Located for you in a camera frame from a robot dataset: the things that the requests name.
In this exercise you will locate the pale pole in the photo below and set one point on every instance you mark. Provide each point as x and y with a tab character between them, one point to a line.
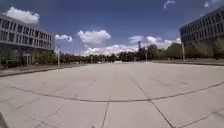
183	51
58	56

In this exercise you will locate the pale concrete slab plaza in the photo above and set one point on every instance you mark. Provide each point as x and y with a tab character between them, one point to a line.
113	83

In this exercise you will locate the dark glass office building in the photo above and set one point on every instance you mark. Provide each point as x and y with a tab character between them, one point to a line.
203	28

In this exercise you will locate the row of bushes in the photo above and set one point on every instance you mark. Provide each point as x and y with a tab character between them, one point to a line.
20	57

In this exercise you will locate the dark raised kerb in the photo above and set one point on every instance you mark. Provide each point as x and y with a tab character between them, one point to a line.
30	70

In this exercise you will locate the pale grey office building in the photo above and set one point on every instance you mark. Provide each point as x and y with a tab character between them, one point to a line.
23	35

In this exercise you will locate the row of trees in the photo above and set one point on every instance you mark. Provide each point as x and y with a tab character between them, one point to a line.
160	52

